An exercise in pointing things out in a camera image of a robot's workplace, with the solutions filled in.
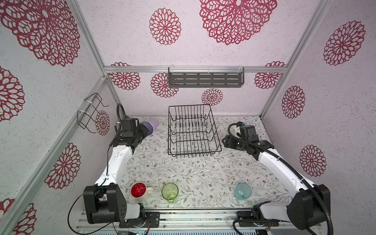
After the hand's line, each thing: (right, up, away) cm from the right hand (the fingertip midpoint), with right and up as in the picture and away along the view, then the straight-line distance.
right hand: (227, 139), depth 83 cm
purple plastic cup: (-42, +8, -6) cm, 43 cm away
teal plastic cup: (+9, -30, -1) cm, 31 cm away
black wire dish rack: (-19, +3, +25) cm, 32 cm away
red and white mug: (-50, -29, -2) cm, 58 cm away
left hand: (-46, +4, +2) cm, 47 cm away
